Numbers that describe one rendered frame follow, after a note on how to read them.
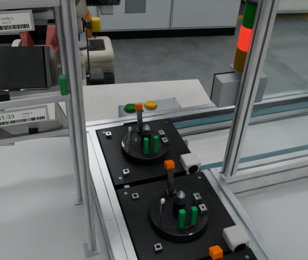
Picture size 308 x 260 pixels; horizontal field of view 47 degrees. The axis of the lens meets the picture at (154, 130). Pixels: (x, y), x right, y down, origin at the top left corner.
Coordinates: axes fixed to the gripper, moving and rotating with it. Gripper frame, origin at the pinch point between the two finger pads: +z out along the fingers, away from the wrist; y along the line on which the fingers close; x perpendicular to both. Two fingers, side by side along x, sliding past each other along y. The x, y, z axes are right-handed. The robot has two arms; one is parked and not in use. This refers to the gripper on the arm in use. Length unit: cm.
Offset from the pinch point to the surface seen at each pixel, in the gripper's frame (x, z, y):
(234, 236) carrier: 15, 38, 44
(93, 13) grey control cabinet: 207, -230, -42
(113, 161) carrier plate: 24.9, 16.0, 15.6
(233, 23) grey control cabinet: 245, -249, 112
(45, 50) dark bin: -17.4, 13.2, 9.1
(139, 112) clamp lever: 21.4, 2.5, 22.6
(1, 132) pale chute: 10.3, 14.3, -9.7
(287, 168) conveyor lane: 32, 16, 65
